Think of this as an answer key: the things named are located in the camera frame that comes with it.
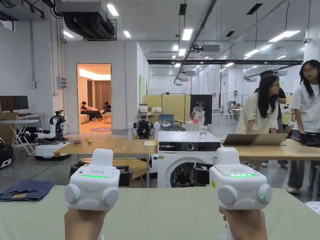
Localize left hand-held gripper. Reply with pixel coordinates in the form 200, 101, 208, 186
64, 148, 133, 212

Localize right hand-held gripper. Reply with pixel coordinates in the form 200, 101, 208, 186
192, 147, 272, 210

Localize person's left hand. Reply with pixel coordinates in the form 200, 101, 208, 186
64, 207, 108, 240

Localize person's right hand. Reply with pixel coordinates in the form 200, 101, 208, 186
218, 206, 268, 240

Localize long wooden table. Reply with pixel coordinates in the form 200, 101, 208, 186
53, 136, 159, 188

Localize small round wooden table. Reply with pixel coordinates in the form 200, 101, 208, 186
112, 158, 150, 188

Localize wooden table with laptops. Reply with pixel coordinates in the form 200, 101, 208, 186
221, 132, 320, 161

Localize white washing machine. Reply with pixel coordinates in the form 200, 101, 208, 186
157, 112, 222, 189

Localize white wheeled robot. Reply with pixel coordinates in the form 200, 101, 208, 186
34, 110, 72, 161

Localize black and white humanoid robot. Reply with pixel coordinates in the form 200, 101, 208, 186
127, 113, 161, 140

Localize black standing banner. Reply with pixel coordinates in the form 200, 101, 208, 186
190, 94, 213, 125

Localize blue chair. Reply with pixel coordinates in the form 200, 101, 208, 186
158, 114, 184, 131

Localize folded dark blue garment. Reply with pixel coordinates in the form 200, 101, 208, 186
0, 180, 55, 202

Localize bed with pale green sheet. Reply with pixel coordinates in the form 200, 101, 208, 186
0, 185, 320, 240

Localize white folding ironing board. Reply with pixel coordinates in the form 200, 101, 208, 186
0, 119, 40, 156

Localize white plastic stool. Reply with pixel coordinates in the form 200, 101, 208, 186
305, 200, 320, 215

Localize desk with black monitor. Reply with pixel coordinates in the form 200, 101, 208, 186
0, 95, 47, 125

